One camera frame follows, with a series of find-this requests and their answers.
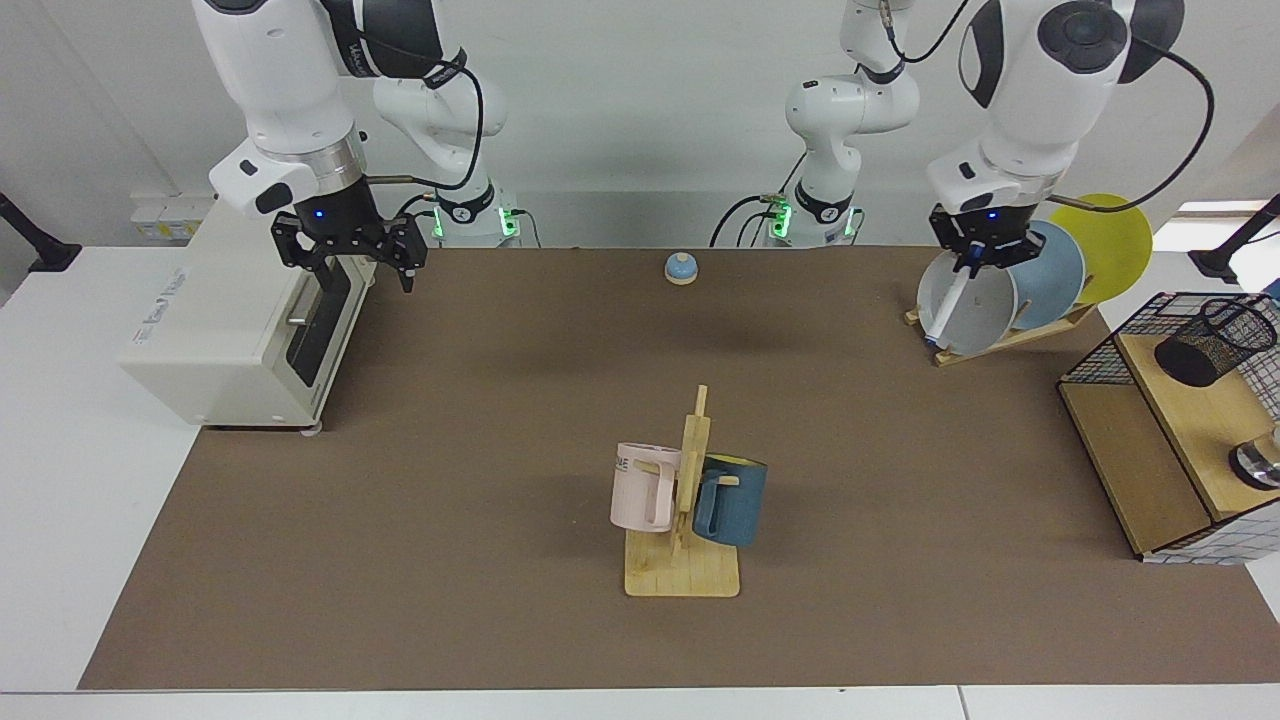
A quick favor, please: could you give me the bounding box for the white marker with blue cap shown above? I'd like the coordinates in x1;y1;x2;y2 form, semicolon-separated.
922;268;976;349

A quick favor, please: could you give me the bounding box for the black mesh pen holder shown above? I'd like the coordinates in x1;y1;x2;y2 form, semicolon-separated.
1154;297;1279;389

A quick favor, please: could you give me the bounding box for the grey plate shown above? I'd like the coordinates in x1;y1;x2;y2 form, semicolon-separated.
917;250;1019;356

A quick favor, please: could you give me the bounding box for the light blue plate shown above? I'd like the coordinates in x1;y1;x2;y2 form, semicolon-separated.
1005;220;1087;331

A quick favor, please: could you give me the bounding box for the wooden plate rack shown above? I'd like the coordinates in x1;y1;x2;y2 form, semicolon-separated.
905;303;1098;368

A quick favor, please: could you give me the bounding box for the pale toaster oven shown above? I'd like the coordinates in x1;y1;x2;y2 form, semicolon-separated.
118;195;379;433

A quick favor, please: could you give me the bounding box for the yellow plate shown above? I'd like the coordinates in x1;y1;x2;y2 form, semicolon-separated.
1050;193;1154;306

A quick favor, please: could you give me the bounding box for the brown table cloth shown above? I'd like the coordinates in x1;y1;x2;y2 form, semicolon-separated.
78;245;1280;691

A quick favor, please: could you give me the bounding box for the pink cup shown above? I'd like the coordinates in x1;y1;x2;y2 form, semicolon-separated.
610;442;684;534

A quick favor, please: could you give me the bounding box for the dark blue cup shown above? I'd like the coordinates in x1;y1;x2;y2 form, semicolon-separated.
692;453;769;548

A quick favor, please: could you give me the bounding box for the glass lid with metal rim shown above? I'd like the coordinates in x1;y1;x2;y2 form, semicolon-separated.
1228;425;1280;491

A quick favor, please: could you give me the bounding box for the wooden cup stand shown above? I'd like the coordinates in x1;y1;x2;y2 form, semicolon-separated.
625;385;741;599

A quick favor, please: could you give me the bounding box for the white wall socket strip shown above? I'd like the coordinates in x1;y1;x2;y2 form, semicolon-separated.
130;195;216;241

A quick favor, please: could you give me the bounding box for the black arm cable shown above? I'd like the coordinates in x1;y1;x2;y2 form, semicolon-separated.
1050;40;1217;213
320;0;487;221

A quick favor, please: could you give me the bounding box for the black camera stand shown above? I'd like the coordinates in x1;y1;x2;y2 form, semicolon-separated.
1188;195;1280;284
0;192;83;274

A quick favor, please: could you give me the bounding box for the wire basket with wooden floor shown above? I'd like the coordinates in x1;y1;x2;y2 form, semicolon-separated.
1058;292;1280;566

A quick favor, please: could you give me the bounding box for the black base cable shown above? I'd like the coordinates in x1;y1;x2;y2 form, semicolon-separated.
710;155;811;249

